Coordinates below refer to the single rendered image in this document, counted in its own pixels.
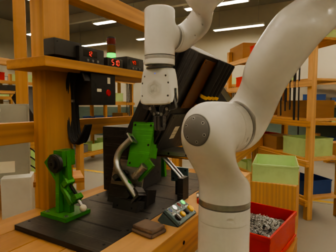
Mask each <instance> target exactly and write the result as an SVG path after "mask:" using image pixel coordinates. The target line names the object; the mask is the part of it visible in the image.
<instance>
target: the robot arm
mask: <svg viewBox="0 0 336 252"><path fill-rule="evenodd" d="M185 1H186V3H187V4H188V5H189V7H190V8H191V9H192V10H191V12H190V14H189V15H188V16H187V18H186V19H185V20H184V21H183V22H182V23H180V24H179V25H176V22H175V9H174V8H173V7H172V6H169V5H166V4H153V5H149V6H147V7H146V8H145V9H144V60H143V63H144V65H145V66H148V67H146V69H144V70H143V74H142V79H141V89H140V102H141V103H142V104H143V108H144V109H146V110H149V111H150V112H151V113H152V116H154V130H155V131H163V130H165V127H166V116H167V115H168V113H169V112H170V111H171V110H175V109H177V108H178V106H177V102H178V81H177V75H176V70H175V69H174V68H173V66H175V53H181V52H184V51H186V50H188V49H189V48H190V47H192V46H193V45H194V44H195V43H197V42H198V41H199V40H200V39H201V38H202V37H203V36H204V35H205V34H206V33H207V32H208V30H209V29H210V27H211V24H212V19H213V12H214V9H215V8H216V7H217V6H218V5H219V4H220V3H222V2H223V1H224V0H185ZM335 27H336V0H295V1H293V2H292V3H290V4H289V5H287V6H286V7H284V8H283V9H282V10H281V11H280V12H279V13H278V14H277V15H276V16H275V17H274V18H273V19H272V20H271V22H270V23H269V25H268V26H267V28H266V29H265V31H264V32H263V34H262V35H261V37H260V38H259V40H258V41H257V43H256V45H255V46H254V48H253V50H252V51H251V53H250V55H249V57H248V59H247V61H246V64H245V67H244V70H243V75H242V80H241V83H240V86H239V88H238V90H237V92H236V94H235V95H234V97H233V98H232V99H231V100H230V101H229V102H223V101H207V102H202V103H199V104H197V105H195V106H194V107H192V108H191V109H190V110H189V111H188V112H187V114H186V115H185V117H184V120H183V123H182V127H181V143H182V146H183V149H184V152H185V154H186V156H187V158H188V160H189V161H190V163H191V165H192V167H193V168H194V170H195V172H196V175H197V178H198V183H199V195H198V249H197V252H250V218H251V186H250V183H249V181H248V179H247V178H246V177H245V176H244V175H243V174H242V172H241V171H240V169H239V166H238V164H237V160H236V152H241V151H244V150H247V149H249V148H251V147H252V146H254V145H255V144H256V143H257V142H258V141H259V140H260V139H261V137H262V136H263V134H264V133H265V131H266V129H267V127H268V126H269V124H270V122H271V120H272V117H273V115H274V113H275V111H276V108H277V106H278V104H279V101H280V99H281V97H282V95H283V93H284V91H285V89H286V87H287V85H288V84H289V82H290V81H291V79H292V78H293V76H294V75H295V74H296V72H297V71H298V70H299V68H300V67H301V66H302V64H303V63H304V62H305V61H306V59H307V58H308V57H309V55H310V54H311V53H312V52H313V50H314V49H315V48H316V47H317V45H318V44H319V43H320V42H321V41H322V40H323V39H324V38H325V37H326V36H327V35H328V34H329V33H330V32H331V31H332V30H333V29H334V28H335ZM169 105H170V106H169Z"/></svg>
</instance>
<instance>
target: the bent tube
mask: <svg viewBox="0 0 336 252"><path fill-rule="evenodd" d="M126 134H127V136H128V138H127V139H126V140H125V141H124V142H123V143H122V144H121V145H120V146H119V147H118V148H117V150H116V152H115V154H114V159H113V165H114V169H115V171H116V173H117V175H118V176H119V178H120V179H121V181H122V182H123V184H124V185H125V187H126V188H127V190H128V191H129V192H130V194H131V195H132V197H133V198H134V197H135V196H136V192H135V191H134V189H133V188H134V186H133V184H132V183H129V182H128V180H129V178H128V177H127V176H126V174H125V173H124V171H123V170H122V168H121V164H120V159H121V155H122V153H123V151H124V150H125V149H126V148H127V147H128V146H129V145H130V144H131V143H135V144H137V143H138V142H137V140H136V139H135V137H134V135H133V134H131V133H128V132H127V133H126Z"/></svg>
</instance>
